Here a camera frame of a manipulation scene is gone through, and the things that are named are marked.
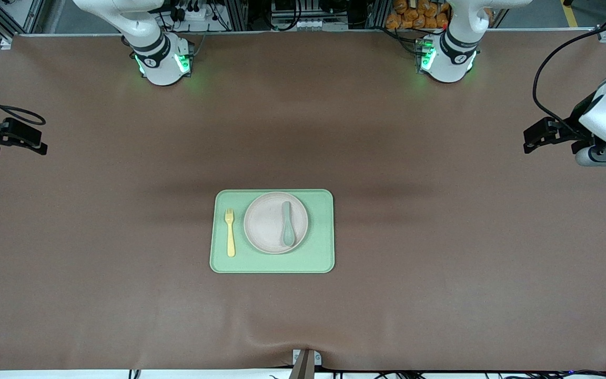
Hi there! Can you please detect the yellow plastic fork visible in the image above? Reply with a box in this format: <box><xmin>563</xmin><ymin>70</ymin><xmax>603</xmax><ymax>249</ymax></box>
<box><xmin>224</xmin><ymin>207</ymin><xmax>237</xmax><ymax>258</ymax></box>

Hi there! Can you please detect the round beige plate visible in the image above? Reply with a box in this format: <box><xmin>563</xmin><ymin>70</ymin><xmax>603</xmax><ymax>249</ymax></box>
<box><xmin>244</xmin><ymin>192</ymin><xmax>309</xmax><ymax>255</ymax></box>

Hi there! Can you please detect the brown table cover mat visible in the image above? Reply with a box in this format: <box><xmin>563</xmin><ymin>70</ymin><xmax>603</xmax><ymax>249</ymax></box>
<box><xmin>0</xmin><ymin>31</ymin><xmax>606</xmax><ymax>372</ymax></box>

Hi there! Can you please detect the orange bread pile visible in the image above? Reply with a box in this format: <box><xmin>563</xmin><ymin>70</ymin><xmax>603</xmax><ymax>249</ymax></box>
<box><xmin>386</xmin><ymin>0</ymin><xmax>451</xmax><ymax>30</ymax></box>

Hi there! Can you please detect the white power strip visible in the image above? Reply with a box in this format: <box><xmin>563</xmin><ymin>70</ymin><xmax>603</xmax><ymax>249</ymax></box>
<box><xmin>174</xmin><ymin>4</ymin><xmax>214</xmax><ymax>23</ymax></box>

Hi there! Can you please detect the light green rectangular tray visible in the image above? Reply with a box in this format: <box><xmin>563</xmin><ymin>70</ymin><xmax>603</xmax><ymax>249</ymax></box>
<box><xmin>209</xmin><ymin>189</ymin><xmax>335</xmax><ymax>274</ymax></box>

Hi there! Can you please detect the white connector strip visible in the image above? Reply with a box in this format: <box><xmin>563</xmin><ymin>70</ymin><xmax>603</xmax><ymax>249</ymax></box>
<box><xmin>271</xmin><ymin>18</ymin><xmax>317</xmax><ymax>31</ymax></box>

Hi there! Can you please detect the teal green plastic spoon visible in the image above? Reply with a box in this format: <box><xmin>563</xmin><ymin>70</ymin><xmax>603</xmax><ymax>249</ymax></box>
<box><xmin>281</xmin><ymin>201</ymin><xmax>296</xmax><ymax>247</ymax></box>

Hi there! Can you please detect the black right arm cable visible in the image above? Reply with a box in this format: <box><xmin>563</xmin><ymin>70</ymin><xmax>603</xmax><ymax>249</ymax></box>
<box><xmin>0</xmin><ymin>79</ymin><xmax>47</xmax><ymax>127</ymax></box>

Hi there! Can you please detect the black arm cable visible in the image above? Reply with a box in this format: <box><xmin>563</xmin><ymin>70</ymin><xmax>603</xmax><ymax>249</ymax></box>
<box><xmin>532</xmin><ymin>20</ymin><xmax>606</xmax><ymax>135</ymax></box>
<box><xmin>0</xmin><ymin>79</ymin><xmax>47</xmax><ymax>127</ymax></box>

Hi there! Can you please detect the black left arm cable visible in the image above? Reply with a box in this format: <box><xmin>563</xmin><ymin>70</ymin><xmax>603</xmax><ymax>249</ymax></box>
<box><xmin>532</xmin><ymin>20</ymin><xmax>606</xmax><ymax>135</ymax></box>

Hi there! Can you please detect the grey metal bracket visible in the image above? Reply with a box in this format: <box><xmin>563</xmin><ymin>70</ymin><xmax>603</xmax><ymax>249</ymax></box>
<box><xmin>291</xmin><ymin>348</ymin><xmax>323</xmax><ymax>367</ymax></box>

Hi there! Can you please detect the brown camera pole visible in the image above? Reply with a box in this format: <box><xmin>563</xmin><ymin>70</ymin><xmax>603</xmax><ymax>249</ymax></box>
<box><xmin>288</xmin><ymin>350</ymin><xmax>317</xmax><ymax>379</ymax></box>

